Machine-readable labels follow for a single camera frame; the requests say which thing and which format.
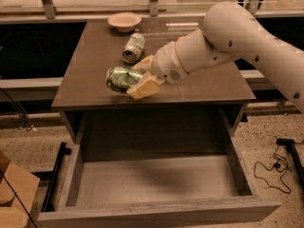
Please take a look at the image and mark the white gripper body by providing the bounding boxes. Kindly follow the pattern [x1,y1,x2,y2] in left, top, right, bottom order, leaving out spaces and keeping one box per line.
[152,42,189,85]

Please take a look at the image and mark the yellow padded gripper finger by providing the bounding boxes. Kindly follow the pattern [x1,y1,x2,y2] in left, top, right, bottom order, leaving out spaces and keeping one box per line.
[131,55,154,72]
[126,74,164,100]

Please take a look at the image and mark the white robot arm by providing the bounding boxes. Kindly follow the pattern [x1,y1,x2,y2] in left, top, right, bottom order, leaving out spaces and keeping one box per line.
[127,2,304,112]

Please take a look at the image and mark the grey cabinet with glossy top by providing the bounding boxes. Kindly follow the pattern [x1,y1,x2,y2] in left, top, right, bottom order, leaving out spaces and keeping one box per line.
[52,21,254,162]

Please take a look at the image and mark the open grey top drawer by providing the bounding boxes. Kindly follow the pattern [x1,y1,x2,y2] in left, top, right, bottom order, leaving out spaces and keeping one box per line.
[36,106,282,228]

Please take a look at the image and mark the beige bowl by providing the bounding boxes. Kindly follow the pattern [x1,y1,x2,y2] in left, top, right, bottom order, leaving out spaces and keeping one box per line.
[107,12,142,32]

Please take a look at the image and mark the black left floor bar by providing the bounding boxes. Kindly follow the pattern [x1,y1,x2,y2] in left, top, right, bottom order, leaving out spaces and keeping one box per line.
[41,142,71,213]

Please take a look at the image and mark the black floor bar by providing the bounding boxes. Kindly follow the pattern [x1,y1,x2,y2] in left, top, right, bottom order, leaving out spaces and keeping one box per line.
[41,142,71,213]
[276,138,304,190]

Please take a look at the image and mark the black right floor bar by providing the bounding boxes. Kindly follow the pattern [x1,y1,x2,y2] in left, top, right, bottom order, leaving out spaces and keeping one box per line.
[276,138,304,190]

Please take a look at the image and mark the cardboard box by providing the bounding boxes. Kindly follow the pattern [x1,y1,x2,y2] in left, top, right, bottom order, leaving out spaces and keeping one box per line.
[0,151,39,228]

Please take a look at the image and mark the metal window frame rail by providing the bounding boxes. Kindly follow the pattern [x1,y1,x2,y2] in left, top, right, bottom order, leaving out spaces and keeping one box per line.
[0,0,304,24]

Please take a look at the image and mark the black cables at left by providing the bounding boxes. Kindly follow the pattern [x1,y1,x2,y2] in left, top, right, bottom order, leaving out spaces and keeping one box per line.
[0,87,37,132]

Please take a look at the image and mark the black cable on floor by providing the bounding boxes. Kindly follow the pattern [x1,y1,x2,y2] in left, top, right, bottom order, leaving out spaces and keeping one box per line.
[253,144,293,196]

